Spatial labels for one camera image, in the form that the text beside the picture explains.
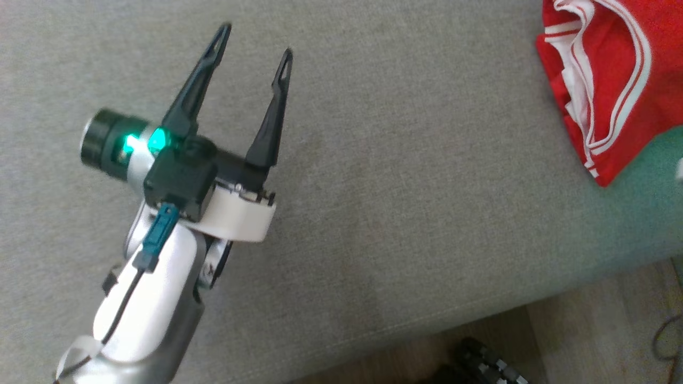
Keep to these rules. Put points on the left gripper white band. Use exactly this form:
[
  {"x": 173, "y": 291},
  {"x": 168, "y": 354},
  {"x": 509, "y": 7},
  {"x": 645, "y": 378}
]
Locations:
[{"x": 240, "y": 218}]

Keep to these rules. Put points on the red t-shirt with white sleeves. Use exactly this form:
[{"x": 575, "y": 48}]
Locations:
[{"x": 613, "y": 69}]

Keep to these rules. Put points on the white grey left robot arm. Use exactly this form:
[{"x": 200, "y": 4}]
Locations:
[{"x": 149, "y": 298}]

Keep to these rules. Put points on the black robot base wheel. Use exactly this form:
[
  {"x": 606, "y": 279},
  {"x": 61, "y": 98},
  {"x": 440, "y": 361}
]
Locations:
[{"x": 480, "y": 362}]

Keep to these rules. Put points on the grey fabric sofa seat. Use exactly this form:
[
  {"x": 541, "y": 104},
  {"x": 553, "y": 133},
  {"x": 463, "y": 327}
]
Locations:
[{"x": 400, "y": 213}]

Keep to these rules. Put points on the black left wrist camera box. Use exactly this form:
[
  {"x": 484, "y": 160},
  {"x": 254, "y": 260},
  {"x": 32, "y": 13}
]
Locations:
[{"x": 179, "y": 178}]

